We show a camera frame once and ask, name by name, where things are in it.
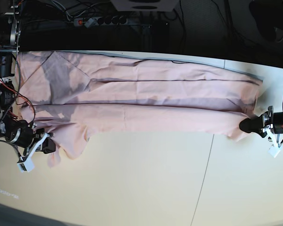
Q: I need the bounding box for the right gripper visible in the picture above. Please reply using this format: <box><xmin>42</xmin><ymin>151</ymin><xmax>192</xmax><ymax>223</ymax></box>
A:
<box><xmin>0</xmin><ymin>119</ymin><xmax>56</xmax><ymax>158</ymax></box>

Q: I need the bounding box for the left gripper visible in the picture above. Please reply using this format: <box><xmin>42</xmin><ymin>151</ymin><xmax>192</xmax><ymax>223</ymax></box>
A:
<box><xmin>239</xmin><ymin>106</ymin><xmax>283</xmax><ymax>137</ymax></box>

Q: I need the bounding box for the pink T-shirt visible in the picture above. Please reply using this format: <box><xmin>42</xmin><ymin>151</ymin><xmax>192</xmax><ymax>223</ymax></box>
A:
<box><xmin>17</xmin><ymin>51</ymin><xmax>262</xmax><ymax>159</ymax></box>

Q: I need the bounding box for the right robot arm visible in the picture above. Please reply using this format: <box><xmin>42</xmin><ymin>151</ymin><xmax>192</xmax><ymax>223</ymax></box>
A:
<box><xmin>0</xmin><ymin>0</ymin><xmax>56</xmax><ymax>161</ymax></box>

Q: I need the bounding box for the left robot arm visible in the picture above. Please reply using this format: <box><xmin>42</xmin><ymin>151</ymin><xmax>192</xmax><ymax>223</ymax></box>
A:
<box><xmin>239</xmin><ymin>0</ymin><xmax>283</xmax><ymax>138</ymax></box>

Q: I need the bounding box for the black power strip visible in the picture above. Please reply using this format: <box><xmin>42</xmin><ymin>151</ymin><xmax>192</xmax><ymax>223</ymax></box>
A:
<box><xmin>73</xmin><ymin>16</ymin><xmax>128</xmax><ymax>28</ymax></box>

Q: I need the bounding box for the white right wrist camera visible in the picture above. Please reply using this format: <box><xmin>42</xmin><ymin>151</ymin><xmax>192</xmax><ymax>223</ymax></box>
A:
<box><xmin>17</xmin><ymin>156</ymin><xmax>34</xmax><ymax>173</ymax></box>

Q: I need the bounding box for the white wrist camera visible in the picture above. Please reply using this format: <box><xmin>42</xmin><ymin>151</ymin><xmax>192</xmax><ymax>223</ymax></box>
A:
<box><xmin>17</xmin><ymin>156</ymin><xmax>34</xmax><ymax>173</ymax></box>
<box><xmin>268</xmin><ymin>146</ymin><xmax>281</xmax><ymax>158</ymax></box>

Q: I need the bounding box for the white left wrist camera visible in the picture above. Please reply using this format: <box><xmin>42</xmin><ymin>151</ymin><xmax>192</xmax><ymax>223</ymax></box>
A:
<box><xmin>268</xmin><ymin>146</ymin><xmax>281</xmax><ymax>158</ymax></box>

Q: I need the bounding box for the black table leg post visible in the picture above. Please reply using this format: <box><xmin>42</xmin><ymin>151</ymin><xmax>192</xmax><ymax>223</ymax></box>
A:
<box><xmin>141</xmin><ymin>25</ymin><xmax>152</xmax><ymax>52</ymax></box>

